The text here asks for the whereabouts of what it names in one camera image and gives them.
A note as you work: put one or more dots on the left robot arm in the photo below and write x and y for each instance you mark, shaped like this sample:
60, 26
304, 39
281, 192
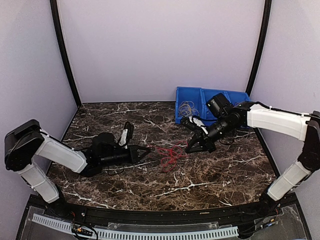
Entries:
29, 140

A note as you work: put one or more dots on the right blue storage bin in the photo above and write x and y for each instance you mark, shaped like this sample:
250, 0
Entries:
235, 98

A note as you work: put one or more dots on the black left corner post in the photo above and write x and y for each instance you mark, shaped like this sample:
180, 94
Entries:
63, 51

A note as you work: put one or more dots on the left blue storage bin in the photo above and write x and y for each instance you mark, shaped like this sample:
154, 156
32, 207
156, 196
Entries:
188, 102

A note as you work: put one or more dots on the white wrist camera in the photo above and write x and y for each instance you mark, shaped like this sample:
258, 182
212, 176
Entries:
127, 135
192, 123

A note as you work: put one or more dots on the black front rail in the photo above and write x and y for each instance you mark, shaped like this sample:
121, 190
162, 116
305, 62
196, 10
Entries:
245, 216

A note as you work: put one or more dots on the white slotted cable duct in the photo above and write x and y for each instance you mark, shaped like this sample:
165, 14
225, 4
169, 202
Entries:
134, 232

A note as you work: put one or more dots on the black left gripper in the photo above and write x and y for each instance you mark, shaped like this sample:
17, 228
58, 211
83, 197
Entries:
136, 159

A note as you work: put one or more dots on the middle blue storage bin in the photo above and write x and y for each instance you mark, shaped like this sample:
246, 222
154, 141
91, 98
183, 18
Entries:
205, 113

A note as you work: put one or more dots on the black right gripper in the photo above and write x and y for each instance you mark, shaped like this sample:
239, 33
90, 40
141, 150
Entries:
206, 143

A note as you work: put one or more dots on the black right corner post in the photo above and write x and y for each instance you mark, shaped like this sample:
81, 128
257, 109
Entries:
260, 46

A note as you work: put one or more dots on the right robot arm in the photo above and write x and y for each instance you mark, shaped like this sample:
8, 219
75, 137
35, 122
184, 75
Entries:
304, 127

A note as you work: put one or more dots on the blue storage bin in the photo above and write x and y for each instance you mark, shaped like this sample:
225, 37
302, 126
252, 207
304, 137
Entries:
205, 113
188, 102
235, 98

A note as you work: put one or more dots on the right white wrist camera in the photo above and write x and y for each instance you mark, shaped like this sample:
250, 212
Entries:
192, 123

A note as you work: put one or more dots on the black corner post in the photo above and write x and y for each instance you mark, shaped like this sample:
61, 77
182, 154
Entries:
63, 51
260, 46

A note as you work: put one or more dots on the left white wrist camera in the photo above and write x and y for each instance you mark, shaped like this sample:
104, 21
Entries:
127, 135

